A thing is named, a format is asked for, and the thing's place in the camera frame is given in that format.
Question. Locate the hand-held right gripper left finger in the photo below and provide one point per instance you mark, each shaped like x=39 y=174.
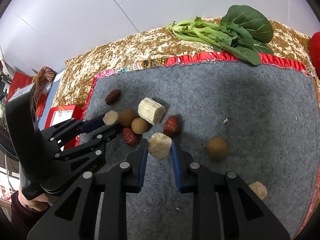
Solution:
x=143 y=165

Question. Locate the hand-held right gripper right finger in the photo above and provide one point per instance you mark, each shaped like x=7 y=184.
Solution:
x=176 y=167

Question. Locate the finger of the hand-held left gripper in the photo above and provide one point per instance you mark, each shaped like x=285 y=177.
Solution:
x=110 y=133
x=92 y=125

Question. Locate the red dried date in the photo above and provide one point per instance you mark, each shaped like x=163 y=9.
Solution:
x=130 y=136
x=113 y=97
x=172 y=126

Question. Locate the brown longan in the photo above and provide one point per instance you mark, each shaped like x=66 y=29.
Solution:
x=217 y=148
x=139 y=125
x=127 y=117

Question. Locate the red box white inside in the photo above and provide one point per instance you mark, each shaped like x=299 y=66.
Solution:
x=62 y=112

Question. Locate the long peeled sugarcane chunk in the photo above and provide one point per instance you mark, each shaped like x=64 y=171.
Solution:
x=151 y=111

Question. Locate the person's left forearm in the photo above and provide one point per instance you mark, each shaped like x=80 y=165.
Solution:
x=18 y=212

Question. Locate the orange-red plastic bag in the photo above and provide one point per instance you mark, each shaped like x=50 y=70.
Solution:
x=41 y=103

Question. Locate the blue quilted cloth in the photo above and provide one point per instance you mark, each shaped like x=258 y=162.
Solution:
x=56 y=85

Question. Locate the red paper bag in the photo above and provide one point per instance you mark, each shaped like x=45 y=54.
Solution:
x=18 y=82

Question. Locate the striped knitted scarf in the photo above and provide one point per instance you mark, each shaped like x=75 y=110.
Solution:
x=45 y=74

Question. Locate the golden velvet cloth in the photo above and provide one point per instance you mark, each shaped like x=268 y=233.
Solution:
x=120 y=52

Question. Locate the grey felt mat red trim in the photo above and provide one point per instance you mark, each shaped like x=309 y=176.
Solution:
x=237 y=100

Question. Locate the green leafy vegetable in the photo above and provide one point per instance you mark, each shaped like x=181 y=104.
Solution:
x=250 y=22

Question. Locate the red round fabric object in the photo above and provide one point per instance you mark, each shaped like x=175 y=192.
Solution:
x=315 y=52

